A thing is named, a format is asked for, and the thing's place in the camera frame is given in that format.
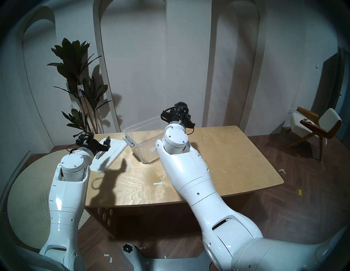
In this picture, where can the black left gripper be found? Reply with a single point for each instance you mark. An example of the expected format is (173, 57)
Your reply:
(98, 146)

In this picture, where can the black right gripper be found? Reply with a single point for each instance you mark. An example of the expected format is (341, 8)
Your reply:
(171, 117)

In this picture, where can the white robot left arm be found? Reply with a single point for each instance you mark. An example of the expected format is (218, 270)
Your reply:
(68, 205)

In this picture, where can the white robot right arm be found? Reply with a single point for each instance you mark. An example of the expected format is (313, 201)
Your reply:
(191, 177)

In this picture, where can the clear plastic storage container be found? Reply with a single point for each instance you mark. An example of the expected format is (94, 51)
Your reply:
(142, 139)

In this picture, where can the white plant label tag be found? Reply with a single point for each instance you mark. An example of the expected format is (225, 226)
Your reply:
(80, 90)

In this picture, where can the tall dark green plant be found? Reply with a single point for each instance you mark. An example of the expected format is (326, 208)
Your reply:
(73, 68)

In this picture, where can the round beige rug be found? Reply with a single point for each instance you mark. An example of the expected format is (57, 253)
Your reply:
(30, 196)

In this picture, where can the black base knob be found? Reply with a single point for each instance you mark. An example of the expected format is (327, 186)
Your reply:
(127, 248)

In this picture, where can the white wooden armchair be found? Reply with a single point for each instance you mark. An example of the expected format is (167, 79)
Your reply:
(322, 123)

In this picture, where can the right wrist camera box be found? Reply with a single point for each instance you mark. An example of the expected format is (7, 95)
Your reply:
(184, 110)

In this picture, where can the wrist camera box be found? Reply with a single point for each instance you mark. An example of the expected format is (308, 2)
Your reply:
(87, 136)
(184, 110)

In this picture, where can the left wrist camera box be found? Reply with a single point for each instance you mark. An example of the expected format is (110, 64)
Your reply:
(87, 136)

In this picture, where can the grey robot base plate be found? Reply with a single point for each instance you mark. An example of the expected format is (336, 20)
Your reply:
(169, 265)

